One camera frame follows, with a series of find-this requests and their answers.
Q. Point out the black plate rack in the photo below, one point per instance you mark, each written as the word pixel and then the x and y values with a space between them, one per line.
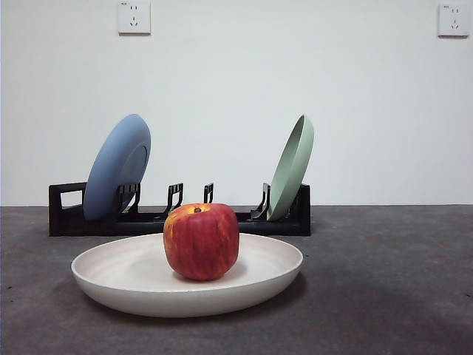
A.
pixel 92 227

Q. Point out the green plate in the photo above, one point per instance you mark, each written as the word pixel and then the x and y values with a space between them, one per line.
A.
pixel 292 174

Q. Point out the blue plate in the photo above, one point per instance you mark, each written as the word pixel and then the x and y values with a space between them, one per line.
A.
pixel 111 166

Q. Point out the cream yellow plate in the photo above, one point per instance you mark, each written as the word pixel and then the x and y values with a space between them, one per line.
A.
pixel 122 281

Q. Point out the red apple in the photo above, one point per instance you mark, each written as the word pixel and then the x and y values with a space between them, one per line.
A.
pixel 201 244

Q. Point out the white wall socket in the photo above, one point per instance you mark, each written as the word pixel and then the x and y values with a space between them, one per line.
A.
pixel 134 18
pixel 451 20

